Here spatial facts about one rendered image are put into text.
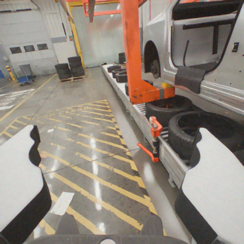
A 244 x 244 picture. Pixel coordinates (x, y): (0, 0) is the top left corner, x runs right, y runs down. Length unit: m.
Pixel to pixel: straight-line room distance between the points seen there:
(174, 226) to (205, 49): 2.15
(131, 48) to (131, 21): 0.26
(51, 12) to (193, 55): 11.27
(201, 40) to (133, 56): 0.99
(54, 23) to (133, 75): 10.99
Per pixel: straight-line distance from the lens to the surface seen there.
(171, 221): 1.42
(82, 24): 12.35
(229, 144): 1.39
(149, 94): 2.01
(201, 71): 1.56
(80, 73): 7.64
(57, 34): 12.45
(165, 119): 1.85
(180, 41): 2.17
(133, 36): 1.83
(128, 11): 1.85
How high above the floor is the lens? 1.29
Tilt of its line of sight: 30 degrees down
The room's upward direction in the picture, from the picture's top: 8 degrees counter-clockwise
